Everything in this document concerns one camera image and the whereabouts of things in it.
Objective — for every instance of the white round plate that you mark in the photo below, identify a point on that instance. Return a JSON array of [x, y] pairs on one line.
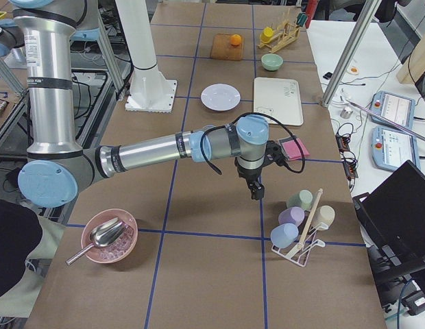
[[220, 97]]

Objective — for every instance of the fried egg toy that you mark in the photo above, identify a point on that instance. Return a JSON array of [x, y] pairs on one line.
[[353, 70]]

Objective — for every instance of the lower teach pendant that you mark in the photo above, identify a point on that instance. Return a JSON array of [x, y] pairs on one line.
[[391, 148]]

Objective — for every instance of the pink and grey cloth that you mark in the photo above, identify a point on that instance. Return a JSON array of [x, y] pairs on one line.
[[293, 150]]

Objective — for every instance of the beige pastel cup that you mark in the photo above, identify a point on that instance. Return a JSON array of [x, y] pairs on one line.
[[324, 214]]

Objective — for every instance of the pink bowl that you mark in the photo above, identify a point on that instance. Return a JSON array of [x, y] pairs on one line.
[[122, 238]]

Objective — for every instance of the cream bear tray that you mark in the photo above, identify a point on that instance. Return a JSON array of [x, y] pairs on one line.
[[278, 98]]

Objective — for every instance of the green bowl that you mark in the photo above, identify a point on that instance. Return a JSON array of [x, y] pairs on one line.
[[271, 61]]

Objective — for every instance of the aluminium frame post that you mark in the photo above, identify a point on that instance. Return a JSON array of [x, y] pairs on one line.
[[352, 44]]

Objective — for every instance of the purple pastel cup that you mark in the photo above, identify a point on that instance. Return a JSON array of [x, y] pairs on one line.
[[294, 215]]

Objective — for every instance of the red cylinder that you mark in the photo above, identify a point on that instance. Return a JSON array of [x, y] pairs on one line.
[[310, 10]]

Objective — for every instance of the metal scoop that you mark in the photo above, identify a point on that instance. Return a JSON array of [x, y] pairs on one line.
[[100, 237]]

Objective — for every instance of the blue pastel cup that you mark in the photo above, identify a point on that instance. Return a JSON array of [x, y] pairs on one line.
[[284, 235]]

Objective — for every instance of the wooden dish rack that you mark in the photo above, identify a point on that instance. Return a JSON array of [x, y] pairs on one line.
[[285, 33]]

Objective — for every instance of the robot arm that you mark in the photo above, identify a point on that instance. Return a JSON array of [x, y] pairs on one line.
[[58, 168]]

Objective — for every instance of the white cup rack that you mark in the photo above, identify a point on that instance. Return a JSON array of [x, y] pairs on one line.
[[299, 251]]

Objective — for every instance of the person in black shirt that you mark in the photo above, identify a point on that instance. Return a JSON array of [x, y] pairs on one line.
[[23, 235]]

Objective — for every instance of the green pastel cup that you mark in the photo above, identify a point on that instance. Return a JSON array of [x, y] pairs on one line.
[[302, 199]]

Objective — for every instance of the small black device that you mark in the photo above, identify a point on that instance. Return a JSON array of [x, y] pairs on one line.
[[327, 76]]

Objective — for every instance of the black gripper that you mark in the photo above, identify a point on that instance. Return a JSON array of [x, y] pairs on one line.
[[248, 175]]

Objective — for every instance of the orange fruit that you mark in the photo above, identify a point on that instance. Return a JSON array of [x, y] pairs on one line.
[[235, 40]]

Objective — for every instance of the black laptop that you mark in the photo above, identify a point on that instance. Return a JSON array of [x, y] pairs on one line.
[[393, 215]]

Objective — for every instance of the upper teach pendant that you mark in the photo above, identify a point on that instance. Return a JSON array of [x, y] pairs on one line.
[[396, 108]]

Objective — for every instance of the teach pendant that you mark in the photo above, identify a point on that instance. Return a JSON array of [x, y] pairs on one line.
[[396, 108], [391, 148]]

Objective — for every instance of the yellow cup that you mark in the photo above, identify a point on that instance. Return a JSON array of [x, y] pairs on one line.
[[266, 35]]

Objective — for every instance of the wooden cutting board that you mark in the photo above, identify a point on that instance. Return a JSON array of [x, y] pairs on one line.
[[223, 50]]

